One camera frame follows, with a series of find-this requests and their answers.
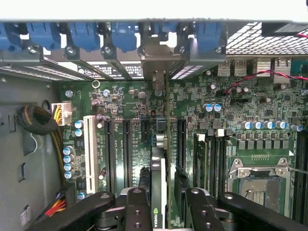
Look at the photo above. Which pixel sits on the grey power supply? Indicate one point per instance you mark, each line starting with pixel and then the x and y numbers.
pixel 14 168

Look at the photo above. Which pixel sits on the black RAM slot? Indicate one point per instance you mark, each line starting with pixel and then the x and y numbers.
pixel 211 163
pixel 219 163
pixel 225 144
pixel 304 180
pixel 296 180

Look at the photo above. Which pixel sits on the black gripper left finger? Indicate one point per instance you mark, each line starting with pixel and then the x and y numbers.
pixel 138 211

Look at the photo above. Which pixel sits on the long black expansion slot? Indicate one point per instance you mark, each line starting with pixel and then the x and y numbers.
pixel 127 156
pixel 108 156
pixel 181 144

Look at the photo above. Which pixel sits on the silver rear port block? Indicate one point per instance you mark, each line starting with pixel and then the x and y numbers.
pixel 262 67

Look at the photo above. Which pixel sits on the short black expansion slot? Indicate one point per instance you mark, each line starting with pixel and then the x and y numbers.
pixel 145 131

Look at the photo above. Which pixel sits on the silver USB port block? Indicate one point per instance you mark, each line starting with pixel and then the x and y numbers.
pixel 232 67

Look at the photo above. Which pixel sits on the thin metal locking lever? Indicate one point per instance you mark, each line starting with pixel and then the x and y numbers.
pixel 299 171

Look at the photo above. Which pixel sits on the green motherboard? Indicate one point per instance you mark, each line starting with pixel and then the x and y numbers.
pixel 134 101

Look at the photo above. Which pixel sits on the white expansion slot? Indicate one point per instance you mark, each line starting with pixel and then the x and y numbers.
pixel 91 154

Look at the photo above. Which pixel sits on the CPU socket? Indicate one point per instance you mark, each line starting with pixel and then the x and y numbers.
pixel 260 192

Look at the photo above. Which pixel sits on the open black PC case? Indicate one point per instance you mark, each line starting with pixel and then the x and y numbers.
pixel 19 56

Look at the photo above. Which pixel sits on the white power connector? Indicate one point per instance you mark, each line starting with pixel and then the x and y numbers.
pixel 66 113

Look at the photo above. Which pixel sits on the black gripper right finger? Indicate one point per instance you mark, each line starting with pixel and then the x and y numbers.
pixel 199 211

